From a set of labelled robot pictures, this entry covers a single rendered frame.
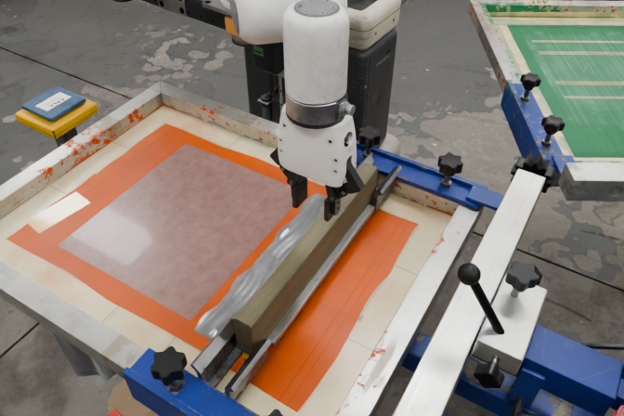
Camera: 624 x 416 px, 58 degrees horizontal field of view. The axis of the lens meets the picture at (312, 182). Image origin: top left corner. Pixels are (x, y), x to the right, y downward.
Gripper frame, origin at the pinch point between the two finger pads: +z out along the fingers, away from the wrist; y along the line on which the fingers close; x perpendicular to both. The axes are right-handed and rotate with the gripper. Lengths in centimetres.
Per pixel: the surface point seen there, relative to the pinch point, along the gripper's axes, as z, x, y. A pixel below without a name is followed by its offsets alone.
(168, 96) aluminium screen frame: 14, -26, 54
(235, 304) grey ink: 17.9, 10.7, 8.3
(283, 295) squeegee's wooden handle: 9.7, 10.5, -1.0
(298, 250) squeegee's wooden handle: 7.7, 3.7, 0.7
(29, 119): 18, -6, 79
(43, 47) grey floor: 110, -135, 277
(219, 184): 17.8, -10.7, 28.2
